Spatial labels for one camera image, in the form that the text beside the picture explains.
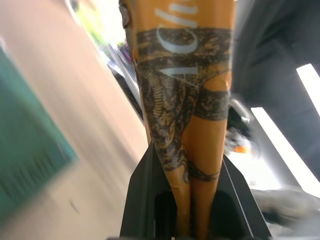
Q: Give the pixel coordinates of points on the green mat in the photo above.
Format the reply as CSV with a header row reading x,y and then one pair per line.
x,y
27,140

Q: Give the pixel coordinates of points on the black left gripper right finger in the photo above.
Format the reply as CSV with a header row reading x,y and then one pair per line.
x,y
237,205

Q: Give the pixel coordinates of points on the orange patterned snack packet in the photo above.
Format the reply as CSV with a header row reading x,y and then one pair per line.
x,y
185,100

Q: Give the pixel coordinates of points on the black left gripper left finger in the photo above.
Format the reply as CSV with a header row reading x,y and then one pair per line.
x,y
142,200

